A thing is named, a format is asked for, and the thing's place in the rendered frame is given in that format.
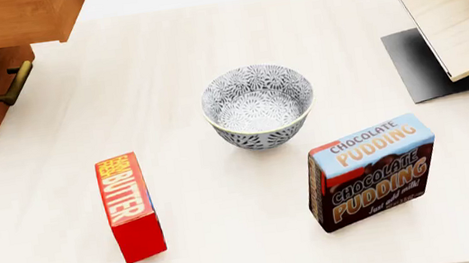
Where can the chocolate pudding box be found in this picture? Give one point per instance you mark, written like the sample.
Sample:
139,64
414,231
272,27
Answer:
372,174

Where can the red butter box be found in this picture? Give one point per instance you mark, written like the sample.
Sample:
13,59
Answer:
127,200

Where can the grey floral patterned bowl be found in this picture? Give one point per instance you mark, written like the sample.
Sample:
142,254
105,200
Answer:
258,108

